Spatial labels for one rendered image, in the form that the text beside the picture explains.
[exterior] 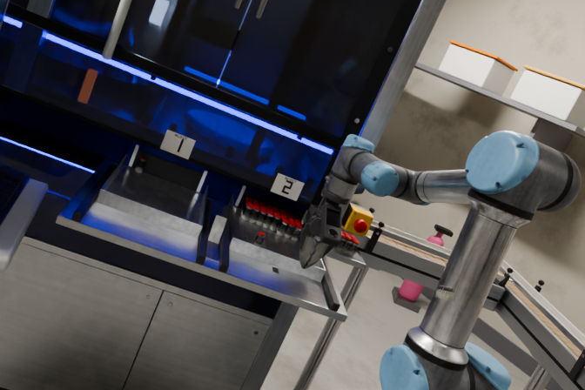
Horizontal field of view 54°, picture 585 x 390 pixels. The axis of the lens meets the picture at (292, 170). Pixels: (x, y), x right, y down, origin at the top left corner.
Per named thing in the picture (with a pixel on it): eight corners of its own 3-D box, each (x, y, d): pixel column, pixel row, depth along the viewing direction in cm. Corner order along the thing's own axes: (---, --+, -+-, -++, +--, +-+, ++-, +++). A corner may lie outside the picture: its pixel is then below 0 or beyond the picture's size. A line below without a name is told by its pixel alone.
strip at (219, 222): (207, 234, 147) (216, 214, 146) (218, 238, 148) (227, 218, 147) (205, 257, 134) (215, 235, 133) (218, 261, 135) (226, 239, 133)
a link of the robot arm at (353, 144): (359, 140, 135) (342, 129, 142) (339, 181, 137) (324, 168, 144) (384, 149, 139) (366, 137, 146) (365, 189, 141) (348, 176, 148)
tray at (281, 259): (227, 204, 176) (231, 194, 175) (304, 232, 182) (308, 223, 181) (227, 249, 144) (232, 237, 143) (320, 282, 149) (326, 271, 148)
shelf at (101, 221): (103, 164, 169) (105, 158, 169) (316, 243, 183) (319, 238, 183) (55, 223, 123) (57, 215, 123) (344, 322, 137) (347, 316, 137)
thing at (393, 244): (317, 248, 185) (338, 205, 181) (311, 230, 200) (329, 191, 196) (494, 313, 198) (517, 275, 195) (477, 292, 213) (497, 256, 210)
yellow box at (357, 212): (339, 222, 180) (349, 202, 179) (359, 229, 182) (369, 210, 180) (344, 231, 173) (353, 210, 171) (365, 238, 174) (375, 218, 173)
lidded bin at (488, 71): (503, 99, 402) (519, 70, 397) (481, 88, 378) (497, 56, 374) (458, 81, 429) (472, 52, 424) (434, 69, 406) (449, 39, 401)
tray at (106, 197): (122, 164, 170) (125, 154, 169) (204, 195, 175) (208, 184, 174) (95, 202, 137) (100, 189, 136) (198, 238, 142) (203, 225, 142)
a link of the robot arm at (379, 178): (417, 176, 132) (391, 158, 141) (380, 163, 126) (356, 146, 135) (402, 205, 133) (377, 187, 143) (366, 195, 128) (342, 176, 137)
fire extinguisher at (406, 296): (427, 312, 419) (467, 238, 406) (407, 313, 400) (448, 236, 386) (401, 292, 438) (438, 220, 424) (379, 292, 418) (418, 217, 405)
